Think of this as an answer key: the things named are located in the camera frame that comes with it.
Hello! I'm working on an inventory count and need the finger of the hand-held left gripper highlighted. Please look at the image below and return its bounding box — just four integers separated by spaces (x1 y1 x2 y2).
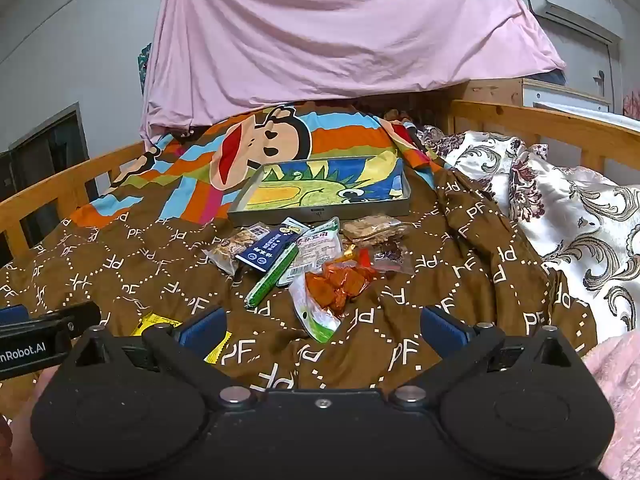
0 301 102 337

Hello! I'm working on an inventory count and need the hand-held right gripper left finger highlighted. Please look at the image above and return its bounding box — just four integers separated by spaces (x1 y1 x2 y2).
65 305 256 408

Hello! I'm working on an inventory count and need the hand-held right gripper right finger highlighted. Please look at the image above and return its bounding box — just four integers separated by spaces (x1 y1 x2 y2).
387 305 576 408

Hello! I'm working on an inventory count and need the yellow snack packet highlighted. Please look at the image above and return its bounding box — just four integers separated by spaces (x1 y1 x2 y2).
129 312 233 363

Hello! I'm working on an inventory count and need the green stick snack packet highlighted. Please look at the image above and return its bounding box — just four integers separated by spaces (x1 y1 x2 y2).
245 242 301 310

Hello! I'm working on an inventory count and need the clear red dates packet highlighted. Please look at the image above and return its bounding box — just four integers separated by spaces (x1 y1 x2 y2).
372 240 416 276

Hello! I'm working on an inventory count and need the clear nut brittle packet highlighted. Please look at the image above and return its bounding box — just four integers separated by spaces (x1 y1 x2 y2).
202 222 271 276

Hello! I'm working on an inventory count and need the blue snack packet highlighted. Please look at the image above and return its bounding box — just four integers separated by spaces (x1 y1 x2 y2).
235 217 311 273

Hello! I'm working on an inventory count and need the gold snack packet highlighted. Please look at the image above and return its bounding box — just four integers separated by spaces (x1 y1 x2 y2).
332 242 376 267

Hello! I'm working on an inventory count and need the orange cubes snack packet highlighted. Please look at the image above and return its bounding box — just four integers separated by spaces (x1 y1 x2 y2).
289 260 376 343

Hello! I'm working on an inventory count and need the clear rice cracker packet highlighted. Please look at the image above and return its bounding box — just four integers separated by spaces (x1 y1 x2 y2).
341 214 416 248

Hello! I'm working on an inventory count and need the white and pink snack packet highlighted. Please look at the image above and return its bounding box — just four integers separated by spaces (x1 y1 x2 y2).
277 217 343 288

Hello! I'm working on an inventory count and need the metal tray with printed base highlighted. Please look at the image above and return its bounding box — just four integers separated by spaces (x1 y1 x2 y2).
227 155 412 228

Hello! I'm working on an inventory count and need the person's left hand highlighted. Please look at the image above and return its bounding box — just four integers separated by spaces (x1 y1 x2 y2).
0 366 57 480

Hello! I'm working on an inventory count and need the cartoon monkey printed blanket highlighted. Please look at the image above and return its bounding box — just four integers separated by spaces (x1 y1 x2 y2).
0 100 601 411

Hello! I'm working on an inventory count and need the dark window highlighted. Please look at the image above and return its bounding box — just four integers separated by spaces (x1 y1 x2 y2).
0 102 98 201

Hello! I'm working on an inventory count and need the white floral quilt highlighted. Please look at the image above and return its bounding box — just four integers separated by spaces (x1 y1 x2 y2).
417 125 640 343

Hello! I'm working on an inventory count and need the pink fluffy cloth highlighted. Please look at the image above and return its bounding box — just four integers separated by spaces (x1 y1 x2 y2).
582 332 640 480

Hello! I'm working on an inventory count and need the plywood board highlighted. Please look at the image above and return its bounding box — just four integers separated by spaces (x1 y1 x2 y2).
462 77 523 107

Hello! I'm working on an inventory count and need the white panel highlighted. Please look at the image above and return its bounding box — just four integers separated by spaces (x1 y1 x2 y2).
532 101 640 135

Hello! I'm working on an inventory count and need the white cabinet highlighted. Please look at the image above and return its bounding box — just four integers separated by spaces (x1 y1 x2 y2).
520 78 613 112

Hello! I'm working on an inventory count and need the teal printed cloth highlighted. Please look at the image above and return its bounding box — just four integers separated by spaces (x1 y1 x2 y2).
136 42 153 96

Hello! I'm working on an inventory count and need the white door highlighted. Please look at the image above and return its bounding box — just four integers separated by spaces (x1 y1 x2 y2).
594 35 625 111

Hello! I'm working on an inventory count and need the pink bed sheet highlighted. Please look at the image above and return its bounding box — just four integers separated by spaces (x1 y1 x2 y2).
140 0 568 143

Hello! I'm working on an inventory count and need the red wall decoration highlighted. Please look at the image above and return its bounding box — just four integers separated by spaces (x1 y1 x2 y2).
622 87 640 122

